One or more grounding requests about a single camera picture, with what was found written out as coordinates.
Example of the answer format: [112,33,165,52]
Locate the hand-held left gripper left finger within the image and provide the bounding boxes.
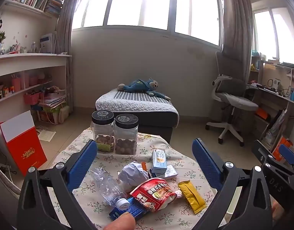
[16,139,98,230]

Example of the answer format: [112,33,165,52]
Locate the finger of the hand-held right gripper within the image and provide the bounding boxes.
[278,144,294,171]
[252,140,285,173]

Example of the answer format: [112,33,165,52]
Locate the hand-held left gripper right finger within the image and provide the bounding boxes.
[192,138,274,230]

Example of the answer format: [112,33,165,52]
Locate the crushed clear plastic bottle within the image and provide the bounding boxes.
[90,168,131,209]

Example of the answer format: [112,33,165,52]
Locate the white paper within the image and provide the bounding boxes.
[118,162,150,193]

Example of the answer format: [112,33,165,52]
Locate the red instant noodle cup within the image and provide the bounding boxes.
[130,178,183,213]

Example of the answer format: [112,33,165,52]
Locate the blue cardboard box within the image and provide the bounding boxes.
[109,196,150,221]

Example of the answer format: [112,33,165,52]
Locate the person's right hand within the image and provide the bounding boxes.
[272,200,285,221]

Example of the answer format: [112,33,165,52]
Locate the floral tablecloth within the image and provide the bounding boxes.
[48,128,224,230]

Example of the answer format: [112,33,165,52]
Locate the silver foil bag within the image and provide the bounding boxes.
[264,110,287,146]

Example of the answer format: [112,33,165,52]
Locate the yellow snack packet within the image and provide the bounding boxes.
[178,180,207,215]

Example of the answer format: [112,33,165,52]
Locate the clear jar with black lid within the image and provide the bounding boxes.
[91,110,115,152]
[114,114,139,154]

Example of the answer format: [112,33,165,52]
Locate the small white flat box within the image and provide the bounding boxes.
[149,165,178,180]

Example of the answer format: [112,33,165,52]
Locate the loose papers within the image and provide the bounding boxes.
[36,128,56,142]

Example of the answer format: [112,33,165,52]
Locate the light blue milk carton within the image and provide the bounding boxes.
[150,148,168,176]

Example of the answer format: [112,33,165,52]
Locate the grey office chair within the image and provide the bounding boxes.
[206,51,259,146]

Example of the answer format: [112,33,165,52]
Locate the red and white box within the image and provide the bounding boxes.
[0,110,48,176]

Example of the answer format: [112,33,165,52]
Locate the dark grey ottoman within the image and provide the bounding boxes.
[128,111,180,144]

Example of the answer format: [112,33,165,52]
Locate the white desk device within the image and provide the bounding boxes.
[268,78,281,90]

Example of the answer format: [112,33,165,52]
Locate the stack of papers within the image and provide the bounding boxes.
[39,96,66,108]

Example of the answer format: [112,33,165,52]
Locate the wooden desk with shelves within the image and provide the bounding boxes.
[247,55,294,154]

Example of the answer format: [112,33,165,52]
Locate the grey quilted striped mat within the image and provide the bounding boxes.
[96,87,180,125]

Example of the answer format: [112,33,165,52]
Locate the pink plastic basket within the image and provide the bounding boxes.
[24,92,41,104]

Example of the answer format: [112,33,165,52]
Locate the blue monkey plush toy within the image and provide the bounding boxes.
[117,77,171,101]

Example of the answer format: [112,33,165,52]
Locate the narrow side window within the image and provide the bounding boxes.
[252,5,294,65]

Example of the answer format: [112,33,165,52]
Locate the white shelf unit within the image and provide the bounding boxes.
[0,53,72,135]

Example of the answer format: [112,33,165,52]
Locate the grey curtain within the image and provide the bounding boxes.
[55,0,90,115]
[221,0,253,82]

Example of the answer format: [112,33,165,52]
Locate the large window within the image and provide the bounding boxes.
[72,0,224,46]

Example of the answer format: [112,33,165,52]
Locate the white wall shelf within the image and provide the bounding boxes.
[2,0,60,18]

